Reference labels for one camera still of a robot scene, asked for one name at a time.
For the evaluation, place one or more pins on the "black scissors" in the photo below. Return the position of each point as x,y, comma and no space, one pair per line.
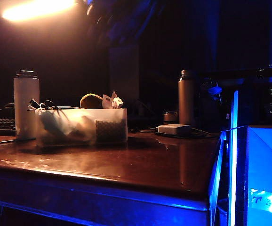
47,104

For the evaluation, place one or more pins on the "small round metal cup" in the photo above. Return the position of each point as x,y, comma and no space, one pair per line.
170,117

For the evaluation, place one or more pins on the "black computer keyboard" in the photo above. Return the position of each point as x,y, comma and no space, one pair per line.
0,126

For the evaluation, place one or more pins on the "blue soft item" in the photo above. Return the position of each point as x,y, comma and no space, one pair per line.
52,123

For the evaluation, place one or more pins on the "white power adapter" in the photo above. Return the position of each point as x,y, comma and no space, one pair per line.
173,129

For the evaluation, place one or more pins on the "dark robot arm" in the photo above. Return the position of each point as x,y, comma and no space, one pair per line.
126,18

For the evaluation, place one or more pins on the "upright glowing thin panel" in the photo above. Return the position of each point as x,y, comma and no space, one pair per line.
233,153

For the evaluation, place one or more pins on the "crumpled white paper slips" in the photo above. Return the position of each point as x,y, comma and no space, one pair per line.
113,101

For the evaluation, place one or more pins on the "white bottle with dark lid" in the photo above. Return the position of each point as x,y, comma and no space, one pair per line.
25,106

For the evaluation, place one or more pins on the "translucent plastic storage box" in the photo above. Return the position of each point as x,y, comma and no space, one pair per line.
79,127

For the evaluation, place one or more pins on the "dark upright background panel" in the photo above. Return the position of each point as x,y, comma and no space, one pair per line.
124,75

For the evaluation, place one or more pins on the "blue artificial flower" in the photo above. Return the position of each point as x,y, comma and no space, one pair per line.
214,90

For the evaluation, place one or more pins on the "white carton with label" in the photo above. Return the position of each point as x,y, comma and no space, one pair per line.
266,164

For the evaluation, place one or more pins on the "brown fuzzy kiwi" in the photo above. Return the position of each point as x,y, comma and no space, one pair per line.
91,101

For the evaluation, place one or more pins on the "brown wooden desk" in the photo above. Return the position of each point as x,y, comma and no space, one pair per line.
79,169

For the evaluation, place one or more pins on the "brown metal thermos bottle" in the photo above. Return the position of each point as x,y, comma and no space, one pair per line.
186,103

